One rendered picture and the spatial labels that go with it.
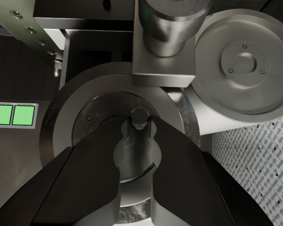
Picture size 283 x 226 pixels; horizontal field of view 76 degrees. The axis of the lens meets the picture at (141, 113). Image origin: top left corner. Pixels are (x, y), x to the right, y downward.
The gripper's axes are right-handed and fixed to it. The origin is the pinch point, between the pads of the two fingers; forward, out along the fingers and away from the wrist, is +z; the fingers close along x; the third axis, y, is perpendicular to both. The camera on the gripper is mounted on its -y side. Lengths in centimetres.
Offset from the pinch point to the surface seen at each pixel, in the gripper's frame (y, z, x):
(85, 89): -0.3, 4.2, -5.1
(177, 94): 0.2, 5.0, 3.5
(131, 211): 8.3, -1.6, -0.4
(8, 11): -6.1, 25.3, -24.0
